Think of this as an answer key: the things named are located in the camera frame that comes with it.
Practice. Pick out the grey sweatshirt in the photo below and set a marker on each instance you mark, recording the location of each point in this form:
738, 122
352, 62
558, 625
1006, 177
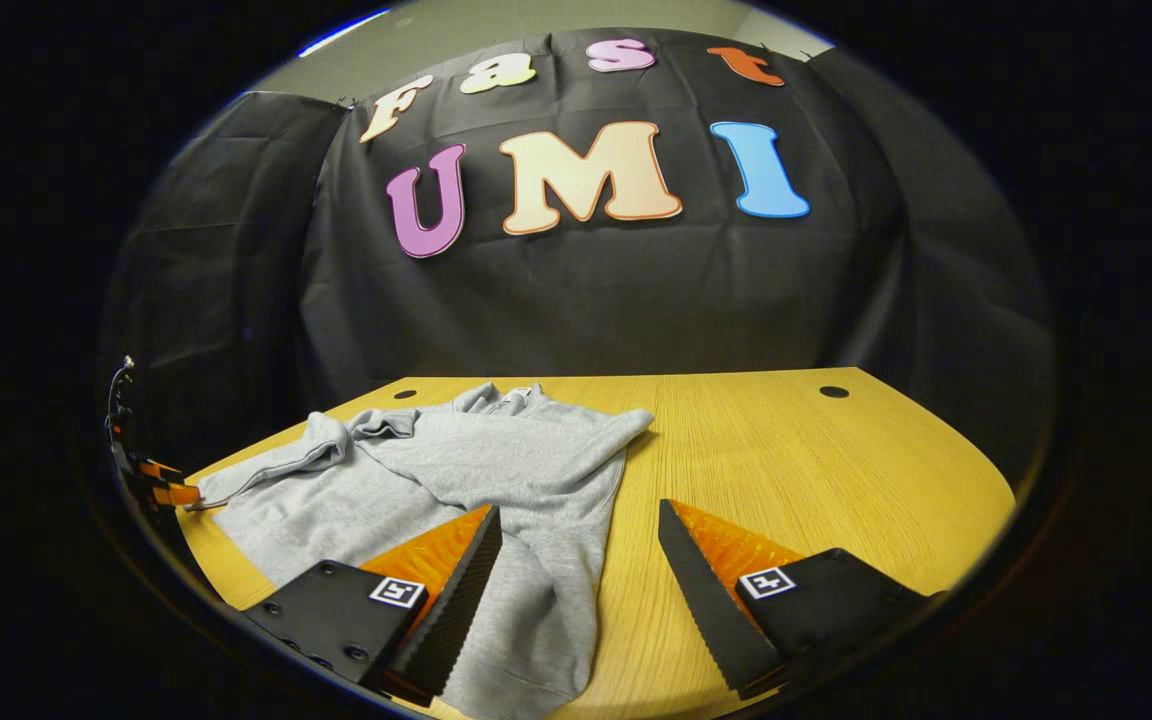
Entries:
516, 480

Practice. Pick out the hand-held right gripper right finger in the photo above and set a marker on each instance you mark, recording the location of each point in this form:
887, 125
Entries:
706, 600

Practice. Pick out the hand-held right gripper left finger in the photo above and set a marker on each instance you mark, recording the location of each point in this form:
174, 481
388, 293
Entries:
456, 600

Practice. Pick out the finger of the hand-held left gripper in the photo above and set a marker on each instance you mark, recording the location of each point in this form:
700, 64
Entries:
178, 495
161, 472

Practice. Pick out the black backdrop cloth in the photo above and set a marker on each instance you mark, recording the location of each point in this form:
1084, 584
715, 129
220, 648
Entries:
576, 310

